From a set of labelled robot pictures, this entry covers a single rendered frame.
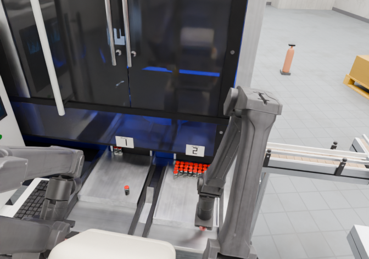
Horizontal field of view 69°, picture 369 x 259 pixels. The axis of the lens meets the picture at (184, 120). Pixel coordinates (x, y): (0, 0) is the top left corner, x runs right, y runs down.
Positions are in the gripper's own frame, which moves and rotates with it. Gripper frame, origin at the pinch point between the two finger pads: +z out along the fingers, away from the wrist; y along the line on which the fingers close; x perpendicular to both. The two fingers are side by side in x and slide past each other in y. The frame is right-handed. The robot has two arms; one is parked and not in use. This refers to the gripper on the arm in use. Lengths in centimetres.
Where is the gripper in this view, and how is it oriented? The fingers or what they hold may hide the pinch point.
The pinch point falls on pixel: (202, 229)
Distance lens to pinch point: 112.7
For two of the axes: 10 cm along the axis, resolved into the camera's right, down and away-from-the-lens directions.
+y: 1.4, -5.4, 8.3
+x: -9.9, -1.2, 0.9
